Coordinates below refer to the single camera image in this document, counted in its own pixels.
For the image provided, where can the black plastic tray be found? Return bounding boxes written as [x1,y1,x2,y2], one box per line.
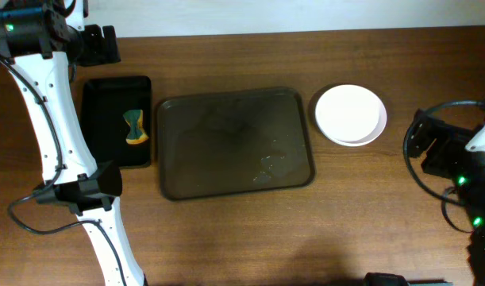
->
[80,75,152,168]

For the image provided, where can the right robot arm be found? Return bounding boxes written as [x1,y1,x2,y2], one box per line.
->
[404,110,485,285]

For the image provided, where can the light green plate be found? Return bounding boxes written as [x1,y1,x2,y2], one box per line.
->
[315,106,387,147]

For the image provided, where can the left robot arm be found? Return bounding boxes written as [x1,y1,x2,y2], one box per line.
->
[0,1,147,285]

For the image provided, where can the pink white plate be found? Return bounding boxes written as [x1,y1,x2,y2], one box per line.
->
[314,84,387,147]

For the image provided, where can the brown serving tray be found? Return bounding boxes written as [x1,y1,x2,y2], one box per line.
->
[156,87,316,201]

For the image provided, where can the yellow green sponge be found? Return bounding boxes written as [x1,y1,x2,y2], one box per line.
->
[123,110,149,145]

